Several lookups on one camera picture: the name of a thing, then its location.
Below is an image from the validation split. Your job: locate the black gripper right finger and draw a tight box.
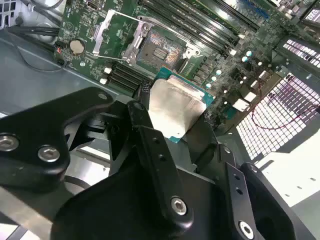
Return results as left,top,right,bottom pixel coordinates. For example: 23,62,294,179
189,117,311,240

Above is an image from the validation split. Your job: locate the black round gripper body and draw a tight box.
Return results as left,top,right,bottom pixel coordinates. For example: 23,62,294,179
52,108,232,240

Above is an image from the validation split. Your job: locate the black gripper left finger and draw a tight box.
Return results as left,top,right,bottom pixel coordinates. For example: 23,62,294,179
0,84,195,230

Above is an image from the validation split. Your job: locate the silver topped green CPU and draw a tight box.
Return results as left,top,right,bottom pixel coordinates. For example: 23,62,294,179
147,66,217,145

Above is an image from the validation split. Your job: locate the metal socket cover frame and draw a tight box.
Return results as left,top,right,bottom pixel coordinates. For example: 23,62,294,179
91,9,142,63

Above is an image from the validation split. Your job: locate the metal wire locking lever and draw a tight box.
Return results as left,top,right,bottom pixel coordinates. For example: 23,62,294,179
136,14,176,32

